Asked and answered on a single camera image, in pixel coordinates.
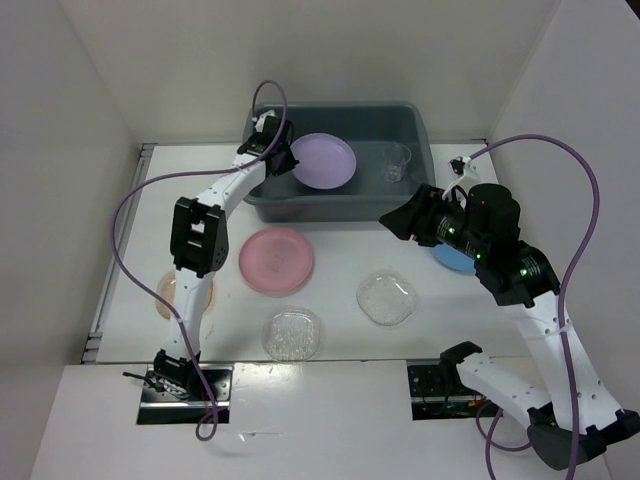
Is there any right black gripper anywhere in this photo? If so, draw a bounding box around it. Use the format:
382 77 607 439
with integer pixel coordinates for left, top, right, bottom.
378 181 487 259

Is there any purple plastic plate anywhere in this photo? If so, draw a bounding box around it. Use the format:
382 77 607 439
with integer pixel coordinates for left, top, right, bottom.
291 133 357 190

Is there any blue plastic plate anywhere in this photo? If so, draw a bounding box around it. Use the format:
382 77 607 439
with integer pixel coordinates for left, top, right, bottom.
431 244 475 275

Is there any clear glass cup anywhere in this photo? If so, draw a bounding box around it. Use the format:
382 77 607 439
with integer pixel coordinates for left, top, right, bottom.
381 143 412 183

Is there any clear textured glass plate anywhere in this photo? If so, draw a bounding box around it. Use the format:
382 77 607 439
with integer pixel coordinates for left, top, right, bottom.
356 271 418 328

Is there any pink plastic plate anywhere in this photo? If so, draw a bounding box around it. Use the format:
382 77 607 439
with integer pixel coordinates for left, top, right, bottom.
238 227 314 295

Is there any clear glass square plate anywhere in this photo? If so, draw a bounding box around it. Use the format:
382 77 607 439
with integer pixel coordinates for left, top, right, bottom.
262 307 323 363

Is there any amber glass square plate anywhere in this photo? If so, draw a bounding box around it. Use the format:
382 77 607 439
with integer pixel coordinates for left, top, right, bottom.
155 271 215 320

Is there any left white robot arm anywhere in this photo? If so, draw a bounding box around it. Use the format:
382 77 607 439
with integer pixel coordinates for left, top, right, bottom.
153 110 297 400

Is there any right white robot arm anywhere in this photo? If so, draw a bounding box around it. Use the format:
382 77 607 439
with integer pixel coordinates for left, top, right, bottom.
379 184 639 475

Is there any grey plastic bin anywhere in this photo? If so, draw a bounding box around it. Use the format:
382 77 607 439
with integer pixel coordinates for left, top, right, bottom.
245 101 435 223

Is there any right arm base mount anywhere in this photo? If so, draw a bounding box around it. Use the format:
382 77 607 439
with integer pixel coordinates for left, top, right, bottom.
406 359 497 421

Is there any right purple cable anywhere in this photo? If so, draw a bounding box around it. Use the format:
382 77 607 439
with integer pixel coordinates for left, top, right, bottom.
467 133 601 480

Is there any purple cable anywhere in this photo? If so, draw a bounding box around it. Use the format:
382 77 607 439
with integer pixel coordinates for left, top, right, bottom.
109 79 291 441
467 133 601 480

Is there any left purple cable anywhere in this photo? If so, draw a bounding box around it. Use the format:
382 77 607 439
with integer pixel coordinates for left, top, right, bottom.
109 79 291 441

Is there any metal table edge rail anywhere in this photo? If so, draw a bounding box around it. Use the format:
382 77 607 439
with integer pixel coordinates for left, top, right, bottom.
79 142 156 364

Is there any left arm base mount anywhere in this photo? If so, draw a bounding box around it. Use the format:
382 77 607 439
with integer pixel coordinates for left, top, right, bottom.
122 364 234 425

